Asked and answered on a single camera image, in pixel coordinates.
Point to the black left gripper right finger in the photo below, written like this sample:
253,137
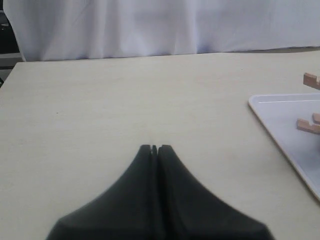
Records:
192,212

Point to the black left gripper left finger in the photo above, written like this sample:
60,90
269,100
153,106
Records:
129,210

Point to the white plastic tray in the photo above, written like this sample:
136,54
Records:
279,113

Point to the dark background equipment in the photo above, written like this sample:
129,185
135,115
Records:
9,51

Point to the white backdrop curtain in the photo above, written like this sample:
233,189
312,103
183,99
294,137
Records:
51,30

